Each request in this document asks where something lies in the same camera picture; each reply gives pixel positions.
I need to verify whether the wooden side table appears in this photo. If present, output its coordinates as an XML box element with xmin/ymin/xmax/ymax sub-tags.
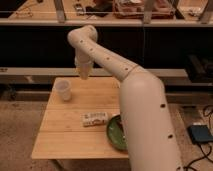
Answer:
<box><xmin>31</xmin><ymin>77</ymin><xmax>134</xmax><ymax>171</ymax></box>

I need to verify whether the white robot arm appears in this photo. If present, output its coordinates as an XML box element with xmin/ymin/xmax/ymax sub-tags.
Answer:
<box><xmin>68</xmin><ymin>25</ymin><xmax>184</xmax><ymax>171</ymax></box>

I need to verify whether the red tray on bench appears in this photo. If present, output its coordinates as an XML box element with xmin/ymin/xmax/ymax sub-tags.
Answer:
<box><xmin>113</xmin><ymin>0</ymin><xmax>175</xmax><ymax>18</ymax></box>

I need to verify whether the dark device on bench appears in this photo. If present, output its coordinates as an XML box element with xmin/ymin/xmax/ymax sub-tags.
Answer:
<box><xmin>73</xmin><ymin>3</ymin><xmax>85</xmax><ymax>15</ymax></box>

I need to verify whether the green round plate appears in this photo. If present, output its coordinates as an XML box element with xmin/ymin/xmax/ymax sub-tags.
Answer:
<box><xmin>106</xmin><ymin>115</ymin><xmax>127</xmax><ymax>151</ymax></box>

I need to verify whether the white snack packet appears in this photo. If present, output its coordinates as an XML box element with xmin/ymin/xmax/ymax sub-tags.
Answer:
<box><xmin>82</xmin><ymin>112</ymin><xmax>109</xmax><ymax>127</ymax></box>

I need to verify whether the blue box on floor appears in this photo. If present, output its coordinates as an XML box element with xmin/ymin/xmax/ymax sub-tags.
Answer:
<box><xmin>187</xmin><ymin>125</ymin><xmax>213</xmax><ymax>144</ymax></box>

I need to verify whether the black floor cable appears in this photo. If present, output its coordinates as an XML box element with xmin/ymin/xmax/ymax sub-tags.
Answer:
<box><xmin>181</xmin><ymin>106</ymin><xmax>213</xmax><ymax>171</ymax></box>

